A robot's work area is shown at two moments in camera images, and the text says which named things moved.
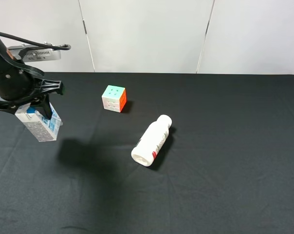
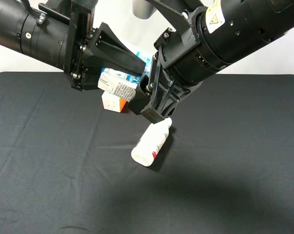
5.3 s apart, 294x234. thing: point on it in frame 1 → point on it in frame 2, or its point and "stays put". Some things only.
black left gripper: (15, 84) → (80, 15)
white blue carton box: (44, 129) → (122, 83)
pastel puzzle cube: (114, 98) stays put
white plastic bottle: (152, 140) stays put
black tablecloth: (232, 163) stays put
